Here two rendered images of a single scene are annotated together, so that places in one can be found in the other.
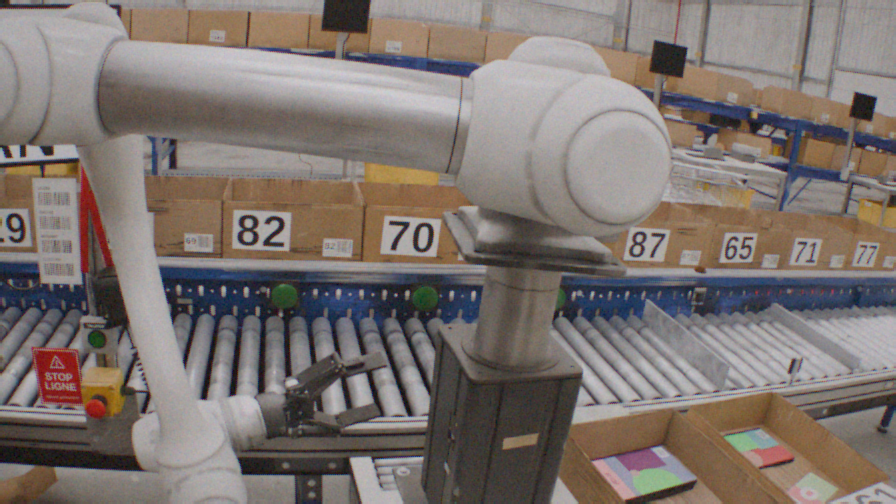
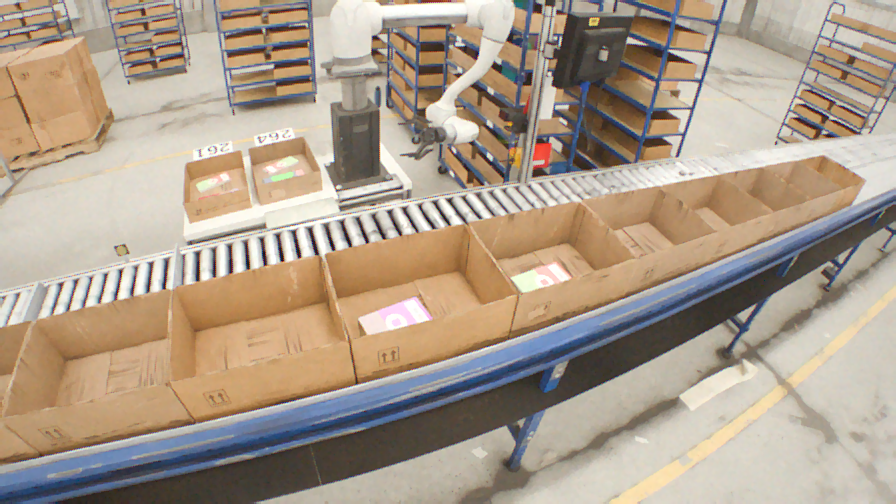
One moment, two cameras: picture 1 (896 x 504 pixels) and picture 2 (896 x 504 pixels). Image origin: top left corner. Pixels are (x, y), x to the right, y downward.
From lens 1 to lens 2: 2.67 m
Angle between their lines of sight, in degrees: 122
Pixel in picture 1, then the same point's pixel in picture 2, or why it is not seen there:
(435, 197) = (408, 337)
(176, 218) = (605, 207)
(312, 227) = (508, 232)
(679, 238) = (94, 322)
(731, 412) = (216, 203)
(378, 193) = (486, 313)
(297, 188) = (577, 284)
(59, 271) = (544, 113)
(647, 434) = (272, 193)
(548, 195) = not seen: hidden behind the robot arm
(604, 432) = (297, 182)
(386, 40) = not seen: outside the picture
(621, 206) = not seen: hidden behind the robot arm
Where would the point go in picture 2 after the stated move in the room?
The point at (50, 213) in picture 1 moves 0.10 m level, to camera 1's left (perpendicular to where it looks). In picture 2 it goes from (549, 90) to (570, 92)
